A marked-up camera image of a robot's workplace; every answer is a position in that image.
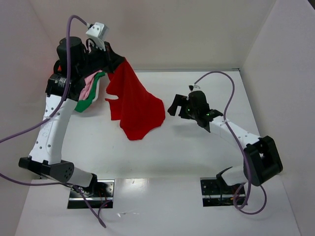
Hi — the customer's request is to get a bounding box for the red t shirt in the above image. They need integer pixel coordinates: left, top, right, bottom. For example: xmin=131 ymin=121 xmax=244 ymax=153
xmin=105 ymin=60 xmax=165 ymax=141

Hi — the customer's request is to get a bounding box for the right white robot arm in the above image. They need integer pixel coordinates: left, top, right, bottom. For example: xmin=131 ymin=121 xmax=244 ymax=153
xmin=167 ymin=90 xmax=283 ymax=186

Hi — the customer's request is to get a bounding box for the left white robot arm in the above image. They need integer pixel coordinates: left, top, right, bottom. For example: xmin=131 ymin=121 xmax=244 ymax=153
xmin=18 ymin=36 xmax=124 ymax=196

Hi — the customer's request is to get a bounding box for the pink t shirt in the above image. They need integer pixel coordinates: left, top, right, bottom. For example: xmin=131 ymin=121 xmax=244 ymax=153
xmin=79 ymin=72 xmax=98 ymax=100

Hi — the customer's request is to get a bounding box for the white plastic basket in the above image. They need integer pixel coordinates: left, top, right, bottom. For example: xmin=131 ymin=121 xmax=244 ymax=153
xmin=92 ymin=79 xmax=100 ymax=103

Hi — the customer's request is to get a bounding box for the green t shirt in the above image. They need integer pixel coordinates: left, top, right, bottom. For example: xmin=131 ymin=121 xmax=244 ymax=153
xmin=74 ymin=70 xmax=106 ymax=113

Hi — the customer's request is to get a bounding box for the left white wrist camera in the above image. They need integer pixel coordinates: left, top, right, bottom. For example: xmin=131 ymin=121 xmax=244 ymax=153
xmin=86 ymin=22 xmax=109 ymax=51

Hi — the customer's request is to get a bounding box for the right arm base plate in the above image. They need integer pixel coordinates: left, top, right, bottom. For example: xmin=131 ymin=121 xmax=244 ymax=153
xmin=200 ymin=178 xmax=240 ymax=207

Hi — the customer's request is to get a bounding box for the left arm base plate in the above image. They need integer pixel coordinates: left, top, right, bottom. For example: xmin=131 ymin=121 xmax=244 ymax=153
xmin=67 ymin=179 xmax=115 ymax=209

